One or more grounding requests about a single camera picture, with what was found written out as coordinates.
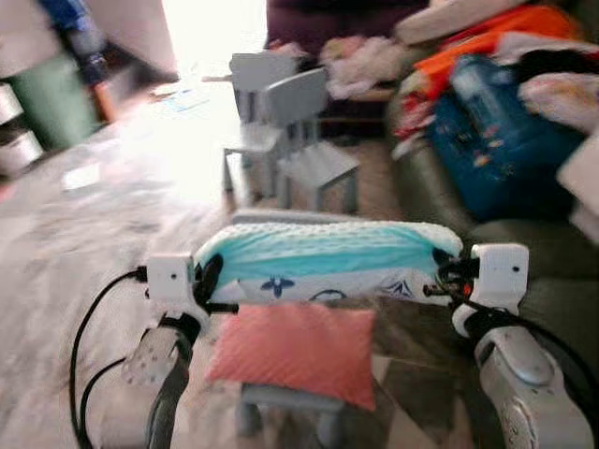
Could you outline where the white paper sheet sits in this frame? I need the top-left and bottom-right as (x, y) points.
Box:
(61, 163), (104, 190)

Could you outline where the orange cloth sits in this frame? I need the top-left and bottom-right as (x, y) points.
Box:
(410, 4), (583, 102)

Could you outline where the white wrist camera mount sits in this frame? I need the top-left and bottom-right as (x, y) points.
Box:
(145, 253), (200, 330)
(453, 243), (531, 340)

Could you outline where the beige cushion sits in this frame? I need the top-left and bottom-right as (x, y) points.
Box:
(393, 0), (527, 46)

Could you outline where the teal dotted pillow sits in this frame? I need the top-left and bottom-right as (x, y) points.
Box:
(194, 221), (465, 306)

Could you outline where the green leather armchair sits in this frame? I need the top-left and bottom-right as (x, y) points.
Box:
(387, 84), (599, 282)

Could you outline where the purple sofa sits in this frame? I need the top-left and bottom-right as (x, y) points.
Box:
(266, 0), (433, 59)

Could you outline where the dark wooden low table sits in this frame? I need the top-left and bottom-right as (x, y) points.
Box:
(318, 86), (405, 143)

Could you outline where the white drawer unit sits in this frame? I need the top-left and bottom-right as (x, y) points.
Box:
(0, 80), (45, 181)

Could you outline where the white storage box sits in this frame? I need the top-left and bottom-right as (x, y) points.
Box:
(556, 134), (599, 246)

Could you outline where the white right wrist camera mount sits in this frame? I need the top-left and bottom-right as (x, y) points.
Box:
(453, 243), (531, 340)

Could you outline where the pile of pale clothes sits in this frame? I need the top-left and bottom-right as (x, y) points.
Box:
(318, 35), (415, 100)

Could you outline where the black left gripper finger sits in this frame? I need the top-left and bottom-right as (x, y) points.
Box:
(194, 253), (226, 298)

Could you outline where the green plastic bin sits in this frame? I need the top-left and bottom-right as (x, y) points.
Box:
(9, 53), (100, 152)

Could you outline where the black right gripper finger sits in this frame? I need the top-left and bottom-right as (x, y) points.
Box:
(427, 249), (454, 298)

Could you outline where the blue printed bag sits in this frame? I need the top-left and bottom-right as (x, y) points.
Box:
(427, 53), (589, 223)

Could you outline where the pink dotted pillow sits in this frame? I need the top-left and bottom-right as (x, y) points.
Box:
(205, 301), (379, 413)

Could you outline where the black cloth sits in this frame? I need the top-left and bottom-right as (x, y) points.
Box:
(513, 47), (599, 83)

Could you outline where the white floral cloth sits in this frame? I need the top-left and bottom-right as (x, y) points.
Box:
(518, 71), (599, 134)

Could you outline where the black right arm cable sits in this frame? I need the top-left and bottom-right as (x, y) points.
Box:
(449, 279), (599, 433)

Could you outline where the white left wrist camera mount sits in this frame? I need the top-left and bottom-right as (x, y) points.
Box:
(145, 253), (200, 330)

